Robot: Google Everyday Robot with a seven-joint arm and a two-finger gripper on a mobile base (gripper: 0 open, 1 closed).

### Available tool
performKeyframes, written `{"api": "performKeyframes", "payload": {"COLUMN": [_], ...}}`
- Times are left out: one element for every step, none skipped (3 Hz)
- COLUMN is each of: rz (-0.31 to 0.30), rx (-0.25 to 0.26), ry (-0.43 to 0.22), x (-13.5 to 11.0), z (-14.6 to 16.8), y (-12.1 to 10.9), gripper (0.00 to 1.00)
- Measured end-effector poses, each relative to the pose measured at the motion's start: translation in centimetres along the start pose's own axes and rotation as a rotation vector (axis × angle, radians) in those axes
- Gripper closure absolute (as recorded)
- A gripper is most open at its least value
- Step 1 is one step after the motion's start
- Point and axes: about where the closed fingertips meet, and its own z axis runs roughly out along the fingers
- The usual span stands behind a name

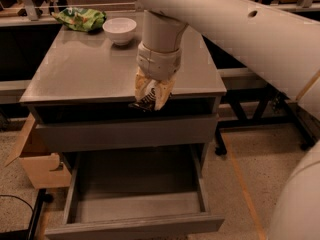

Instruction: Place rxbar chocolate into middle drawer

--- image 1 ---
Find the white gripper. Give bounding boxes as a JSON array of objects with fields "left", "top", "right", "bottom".
[{"left": 135, "top": 43, "right": 182, "bottom": 111}]

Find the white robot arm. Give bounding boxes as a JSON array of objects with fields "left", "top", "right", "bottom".
[{"left": 135, "top": 0, "right": 320, "bottom": 240}]

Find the closed grey top drawer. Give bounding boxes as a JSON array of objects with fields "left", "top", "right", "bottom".
[{"left": 36, "top": 114, "right": 218, "bottom": 152}]

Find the grey drawer cabinet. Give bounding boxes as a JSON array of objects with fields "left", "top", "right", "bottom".
[{"left": 19, "top": 11, "right": 228, "bottom": 192}]

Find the open grey middle drawer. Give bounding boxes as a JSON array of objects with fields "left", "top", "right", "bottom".
[{"left": 46, "top": 145, "right": 224, "bottom": 240}]

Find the white bowl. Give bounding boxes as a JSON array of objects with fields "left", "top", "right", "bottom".
[{"left": 103, "top": 18, "right": 137, "bottom": 46}]

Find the green chip bag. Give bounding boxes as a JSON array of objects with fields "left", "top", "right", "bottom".
[{"left": 51, "top": 7, "right": 107, "bottom": 32}]

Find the brown cardboard box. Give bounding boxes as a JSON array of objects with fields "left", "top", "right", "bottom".
[{"left": 5, "top": 114, "right": 71, "bottom": 189}]

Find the metal railing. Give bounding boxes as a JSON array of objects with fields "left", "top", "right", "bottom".
[{"left": 0, "top": 0, "right": 320, "bottom": 28}]

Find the black rolling table frame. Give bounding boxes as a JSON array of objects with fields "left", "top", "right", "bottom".
[{"left": 215, "top": 84, "right": 316, "bottom": 156}]

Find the black cable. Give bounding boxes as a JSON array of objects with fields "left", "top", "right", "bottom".
[{"left": 0, "top": 194, "right": 35, "bottom": 215}]

